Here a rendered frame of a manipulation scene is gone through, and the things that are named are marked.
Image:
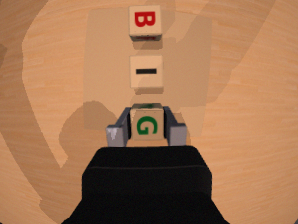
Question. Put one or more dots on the beige block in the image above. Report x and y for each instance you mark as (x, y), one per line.
(147, 121)
(146, 71)
(145, 22)

